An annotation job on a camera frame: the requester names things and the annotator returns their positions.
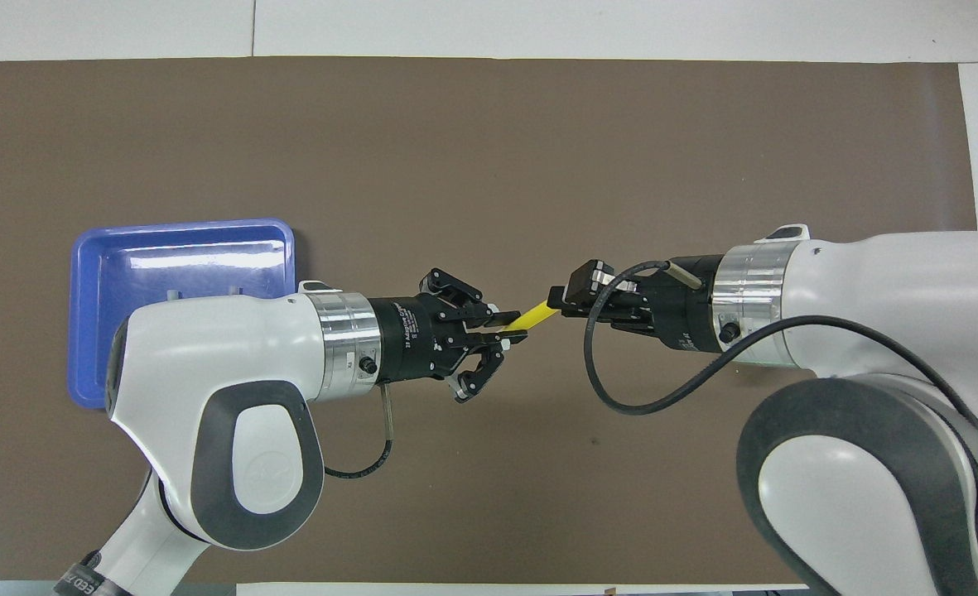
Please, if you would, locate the brown table mat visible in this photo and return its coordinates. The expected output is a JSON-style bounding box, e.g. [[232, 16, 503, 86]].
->
[[0, 56, 978, 584]]

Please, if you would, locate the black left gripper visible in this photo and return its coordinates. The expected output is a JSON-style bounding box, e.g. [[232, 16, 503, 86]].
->
[[373, 267, 529, 405]]

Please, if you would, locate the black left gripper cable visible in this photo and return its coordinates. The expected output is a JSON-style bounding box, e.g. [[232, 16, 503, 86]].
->
[[323, 387, 395, 481]]

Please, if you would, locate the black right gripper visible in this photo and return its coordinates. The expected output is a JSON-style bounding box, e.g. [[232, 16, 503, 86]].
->
[[548, 255, 725, 353]]

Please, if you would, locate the blue plastic tray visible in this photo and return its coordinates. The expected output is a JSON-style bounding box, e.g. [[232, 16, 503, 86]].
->
[[68, 219, 297, 410]]

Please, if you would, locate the yellow marker pen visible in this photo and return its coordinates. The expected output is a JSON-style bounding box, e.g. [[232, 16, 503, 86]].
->
[[497, 300, 560, 334]]

